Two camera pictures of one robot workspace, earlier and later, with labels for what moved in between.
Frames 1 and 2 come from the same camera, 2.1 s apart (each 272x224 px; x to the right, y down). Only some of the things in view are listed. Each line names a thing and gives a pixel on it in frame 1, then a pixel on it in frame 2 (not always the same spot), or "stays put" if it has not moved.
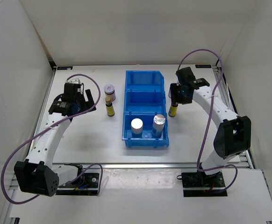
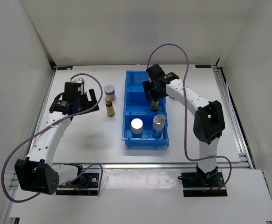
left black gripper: (90, 102) stays put
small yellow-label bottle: (110, 109) stays put
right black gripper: (175, 98) -> (147, 87)
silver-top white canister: (158, 125) stays put
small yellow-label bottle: (173, 110) -> (154, 104)
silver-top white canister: (137, 128) stays put
